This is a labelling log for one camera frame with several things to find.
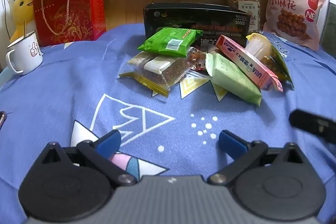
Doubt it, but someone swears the yellow duck plush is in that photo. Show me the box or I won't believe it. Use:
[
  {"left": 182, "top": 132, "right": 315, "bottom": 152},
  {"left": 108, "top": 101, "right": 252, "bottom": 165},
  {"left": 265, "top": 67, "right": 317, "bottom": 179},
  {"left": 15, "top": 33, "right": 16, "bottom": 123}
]
[{"left": 10, "top": 0, "right": 36, "bottom": 42}]

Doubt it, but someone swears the pink snack box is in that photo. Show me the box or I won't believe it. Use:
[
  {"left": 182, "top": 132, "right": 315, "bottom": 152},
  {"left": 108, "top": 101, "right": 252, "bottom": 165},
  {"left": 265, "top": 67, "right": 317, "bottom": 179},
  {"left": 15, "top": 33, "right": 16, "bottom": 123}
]
[{"left": 215, "top": 35, "right": 283, "bottom": 93}]

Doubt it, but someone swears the blue printed bed sheet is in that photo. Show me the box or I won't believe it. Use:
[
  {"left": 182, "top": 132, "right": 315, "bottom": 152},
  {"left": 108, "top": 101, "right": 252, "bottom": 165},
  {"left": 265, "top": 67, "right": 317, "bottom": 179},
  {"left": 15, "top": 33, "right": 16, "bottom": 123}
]
[{"left": 0, "top": 23, "right": 336, "bottom": 224}]

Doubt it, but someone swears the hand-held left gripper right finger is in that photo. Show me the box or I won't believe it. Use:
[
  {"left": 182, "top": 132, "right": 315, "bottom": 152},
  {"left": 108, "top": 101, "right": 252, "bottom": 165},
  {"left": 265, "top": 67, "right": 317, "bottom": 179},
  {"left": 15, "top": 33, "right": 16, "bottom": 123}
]
[{"left": 207, "top": 130, "right": 305, "bottom": 186}]

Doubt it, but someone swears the light green snack packet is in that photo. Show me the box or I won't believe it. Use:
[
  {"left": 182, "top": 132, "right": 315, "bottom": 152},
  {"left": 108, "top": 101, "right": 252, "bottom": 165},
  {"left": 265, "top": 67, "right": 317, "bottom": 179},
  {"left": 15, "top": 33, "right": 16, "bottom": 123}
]
[{"left": 205, "top": 53, "right": 263, "bottom": 106}]

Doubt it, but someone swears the yellow jelly cup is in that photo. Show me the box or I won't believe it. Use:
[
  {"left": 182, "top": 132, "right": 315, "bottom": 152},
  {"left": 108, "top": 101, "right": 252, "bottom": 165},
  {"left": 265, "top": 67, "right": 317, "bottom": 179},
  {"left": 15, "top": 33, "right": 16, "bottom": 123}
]
[{"left": 244, "top": 32, "right": 272, "bottom": 60}]

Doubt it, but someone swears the red snack wrapper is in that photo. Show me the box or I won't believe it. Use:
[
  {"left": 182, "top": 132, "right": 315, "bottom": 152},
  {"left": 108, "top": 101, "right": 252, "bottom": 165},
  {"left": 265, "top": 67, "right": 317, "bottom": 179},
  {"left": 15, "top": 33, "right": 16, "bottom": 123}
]
[{"left": 188, "top": 47, "right": 210, "bottom": 72}]

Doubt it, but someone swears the white enamel mug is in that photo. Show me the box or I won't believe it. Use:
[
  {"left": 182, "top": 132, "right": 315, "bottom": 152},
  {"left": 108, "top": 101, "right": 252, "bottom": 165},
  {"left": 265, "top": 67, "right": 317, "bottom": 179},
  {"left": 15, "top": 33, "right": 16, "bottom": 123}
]
[{"left": 6, "top": 30, "right": 43, "bottom": 75}]

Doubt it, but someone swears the bright green snack packet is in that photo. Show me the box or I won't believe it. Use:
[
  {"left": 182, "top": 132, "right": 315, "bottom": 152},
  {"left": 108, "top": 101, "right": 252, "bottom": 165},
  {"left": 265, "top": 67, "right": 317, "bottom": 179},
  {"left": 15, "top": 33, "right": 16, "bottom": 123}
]
[{"left": 137, "top": 27, "right": 198, "bottom": 58}]

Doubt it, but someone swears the pink snack bag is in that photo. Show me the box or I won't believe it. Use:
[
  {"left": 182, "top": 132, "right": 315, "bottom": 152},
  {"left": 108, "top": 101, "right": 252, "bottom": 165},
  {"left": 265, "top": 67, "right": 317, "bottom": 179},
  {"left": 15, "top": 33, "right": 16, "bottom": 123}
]
[{"left": 262, "top": 0, "right": 327, "bottom": 51}]

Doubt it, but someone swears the clear packet of brown cake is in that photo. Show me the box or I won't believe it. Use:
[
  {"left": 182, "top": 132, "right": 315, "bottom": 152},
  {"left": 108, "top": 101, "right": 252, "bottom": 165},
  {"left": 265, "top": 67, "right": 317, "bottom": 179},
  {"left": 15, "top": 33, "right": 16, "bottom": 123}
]
[{"left": 117, "top": 46, "right": 200, "bottom": 103}]

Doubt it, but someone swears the clear jar of nuts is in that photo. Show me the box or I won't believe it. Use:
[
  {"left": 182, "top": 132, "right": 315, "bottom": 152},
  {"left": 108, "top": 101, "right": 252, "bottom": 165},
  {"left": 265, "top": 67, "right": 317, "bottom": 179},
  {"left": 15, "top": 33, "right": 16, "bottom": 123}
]
[{"left": 227, "top": 0, "right": 261, "bottom": 33}]

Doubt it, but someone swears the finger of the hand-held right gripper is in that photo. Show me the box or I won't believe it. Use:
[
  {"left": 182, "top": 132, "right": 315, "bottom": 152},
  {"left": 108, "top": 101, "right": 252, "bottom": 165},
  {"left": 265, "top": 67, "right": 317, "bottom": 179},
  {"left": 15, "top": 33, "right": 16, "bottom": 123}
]
[{"left": 289, "top": 109, "right": 336, "bottom": 146}]

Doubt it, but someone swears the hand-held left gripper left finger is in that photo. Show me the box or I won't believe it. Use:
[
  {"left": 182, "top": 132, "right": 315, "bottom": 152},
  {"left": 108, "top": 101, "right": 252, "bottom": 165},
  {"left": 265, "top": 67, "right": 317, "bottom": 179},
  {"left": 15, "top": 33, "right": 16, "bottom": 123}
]
[{"left": 34, "top": 130, "right": 137, "bottom": 186}]

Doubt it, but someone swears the dark green snack bag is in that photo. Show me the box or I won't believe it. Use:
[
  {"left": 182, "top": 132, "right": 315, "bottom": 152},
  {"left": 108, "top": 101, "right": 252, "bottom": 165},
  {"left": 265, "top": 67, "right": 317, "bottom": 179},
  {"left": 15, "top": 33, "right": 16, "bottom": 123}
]
[{"left": 262, "top": 43, "right": 295, "bottom": 90}]

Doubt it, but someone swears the black cardboard box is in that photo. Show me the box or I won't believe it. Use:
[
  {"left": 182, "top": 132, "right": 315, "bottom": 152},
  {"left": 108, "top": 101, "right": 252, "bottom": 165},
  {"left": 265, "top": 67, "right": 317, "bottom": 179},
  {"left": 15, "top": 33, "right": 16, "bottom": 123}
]
[{"left": 143, "top": 3, "right": 251, "bottom": 48}]

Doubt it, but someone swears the red gift bag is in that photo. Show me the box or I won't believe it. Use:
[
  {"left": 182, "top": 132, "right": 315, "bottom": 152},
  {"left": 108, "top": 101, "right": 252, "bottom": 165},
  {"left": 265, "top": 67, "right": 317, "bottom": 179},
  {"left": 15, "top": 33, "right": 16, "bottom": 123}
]
[{"left": 33, "top": 0, "right": 107, "bottom": 47}]

